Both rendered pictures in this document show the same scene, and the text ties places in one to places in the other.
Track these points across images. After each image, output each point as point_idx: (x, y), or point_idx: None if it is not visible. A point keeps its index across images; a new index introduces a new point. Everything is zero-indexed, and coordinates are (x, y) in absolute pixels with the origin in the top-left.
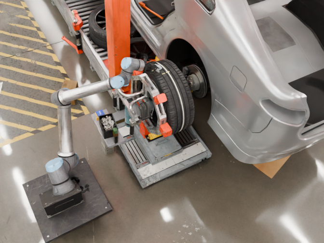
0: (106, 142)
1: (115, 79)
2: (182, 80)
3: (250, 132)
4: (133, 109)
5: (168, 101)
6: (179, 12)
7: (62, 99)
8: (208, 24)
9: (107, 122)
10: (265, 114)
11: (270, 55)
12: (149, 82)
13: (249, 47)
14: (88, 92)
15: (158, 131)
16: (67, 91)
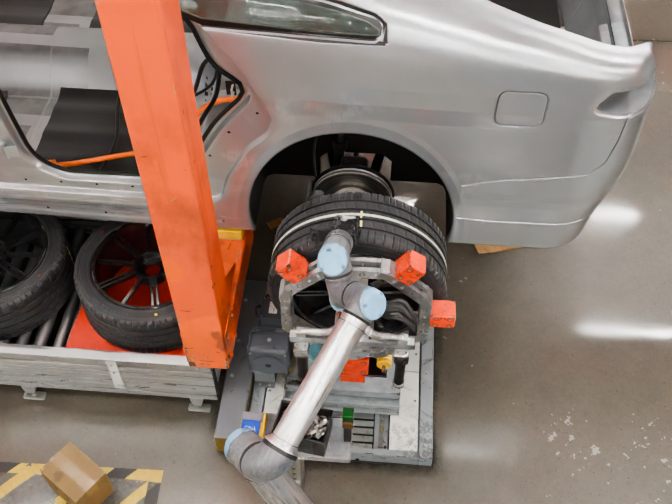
0: (335, 457)
1: (370, 299)
2: (395, 204)
3: (584, 176)
4: None
5: None
6: (276, 94)
7: (293, 448)
8: (388, 64)
9: None
10: (614, 123)
11: (552, 27)
12: (352, 262)
13: (516, 40)
14: (334, 379)
15: (427, 331)
16: (288, 424)
